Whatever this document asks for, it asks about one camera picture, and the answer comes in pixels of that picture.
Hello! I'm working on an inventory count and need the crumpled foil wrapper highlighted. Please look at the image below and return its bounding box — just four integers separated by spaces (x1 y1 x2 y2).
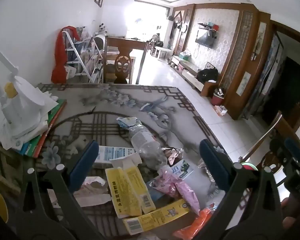
161 146 184 165

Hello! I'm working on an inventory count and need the red cloth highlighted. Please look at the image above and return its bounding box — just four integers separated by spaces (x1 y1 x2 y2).
51 26 80 83

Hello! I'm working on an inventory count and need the yellow drink carton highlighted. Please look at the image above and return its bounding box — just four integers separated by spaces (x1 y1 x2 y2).
122 199 190 232

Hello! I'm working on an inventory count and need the crumpled white paper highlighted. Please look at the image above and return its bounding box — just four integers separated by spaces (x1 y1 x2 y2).
74 176 113 207

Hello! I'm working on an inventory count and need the person's right hand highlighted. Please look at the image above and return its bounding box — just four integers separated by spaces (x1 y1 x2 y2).
280 196 297 230

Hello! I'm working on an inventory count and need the carved wooden chair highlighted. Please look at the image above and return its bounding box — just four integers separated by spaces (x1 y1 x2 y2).
102 40 150 85
239 111 290 173

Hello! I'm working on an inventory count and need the low television cabinet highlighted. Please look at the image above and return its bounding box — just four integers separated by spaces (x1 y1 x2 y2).
171 55 205 90

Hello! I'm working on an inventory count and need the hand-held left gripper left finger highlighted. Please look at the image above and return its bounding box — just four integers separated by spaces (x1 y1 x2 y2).
15 140 108 240

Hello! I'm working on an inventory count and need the white desk lamp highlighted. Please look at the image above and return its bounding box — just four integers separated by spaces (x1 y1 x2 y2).
0 44 19 80

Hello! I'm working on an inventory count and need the small cardboard box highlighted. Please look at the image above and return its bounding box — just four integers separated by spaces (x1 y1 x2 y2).
214 105 228 116

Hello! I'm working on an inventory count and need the black bag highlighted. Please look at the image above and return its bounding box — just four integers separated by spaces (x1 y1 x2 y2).
197 66 218 84

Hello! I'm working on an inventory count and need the orange book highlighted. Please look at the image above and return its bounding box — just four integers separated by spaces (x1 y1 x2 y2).
32 102 67 158

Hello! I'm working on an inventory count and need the white paper scrap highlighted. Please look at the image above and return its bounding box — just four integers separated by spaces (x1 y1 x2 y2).
111 152 143 172

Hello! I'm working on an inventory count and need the pile of white papers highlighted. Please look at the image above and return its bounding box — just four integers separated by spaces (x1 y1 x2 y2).
1 87 59 150

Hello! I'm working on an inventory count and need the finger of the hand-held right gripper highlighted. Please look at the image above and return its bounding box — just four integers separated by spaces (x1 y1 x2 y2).
284 137 300 167

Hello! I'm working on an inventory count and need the orange plastic wrapper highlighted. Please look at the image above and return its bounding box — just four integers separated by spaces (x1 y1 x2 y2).
174 207 213 240

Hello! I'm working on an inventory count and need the green and red bin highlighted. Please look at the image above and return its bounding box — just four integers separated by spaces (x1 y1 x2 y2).
240 162 257 172

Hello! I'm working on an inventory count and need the small green and white carton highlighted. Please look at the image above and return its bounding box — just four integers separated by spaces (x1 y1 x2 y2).
170 159 194 180

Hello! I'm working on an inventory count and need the blue and white carton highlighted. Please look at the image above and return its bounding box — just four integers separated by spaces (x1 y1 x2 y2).
94 145 137 164

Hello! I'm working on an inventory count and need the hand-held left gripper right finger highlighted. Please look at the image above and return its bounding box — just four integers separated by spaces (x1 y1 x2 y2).
199 139 285 240

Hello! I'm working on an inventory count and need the red floor bin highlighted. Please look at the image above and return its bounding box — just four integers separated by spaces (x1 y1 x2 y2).
211 87 227 106

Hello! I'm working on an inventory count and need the wall television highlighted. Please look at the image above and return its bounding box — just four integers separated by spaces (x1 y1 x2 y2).
195 29 215 48

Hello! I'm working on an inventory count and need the pink plastic wrapper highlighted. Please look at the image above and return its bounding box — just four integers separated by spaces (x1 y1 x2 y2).
150 166 200 215

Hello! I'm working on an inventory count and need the white metal rack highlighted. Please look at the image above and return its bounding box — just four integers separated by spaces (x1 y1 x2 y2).
61 30 108 83

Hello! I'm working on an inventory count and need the crushed clear plastic bottle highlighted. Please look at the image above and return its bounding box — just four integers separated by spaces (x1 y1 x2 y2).
129 125 171 173

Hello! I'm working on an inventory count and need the white low table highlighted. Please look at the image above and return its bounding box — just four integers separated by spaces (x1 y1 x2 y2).
154 46 174 60

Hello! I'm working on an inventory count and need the flattened yellow cardboard box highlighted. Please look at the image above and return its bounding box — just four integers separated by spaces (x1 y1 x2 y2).
105 166 157 219

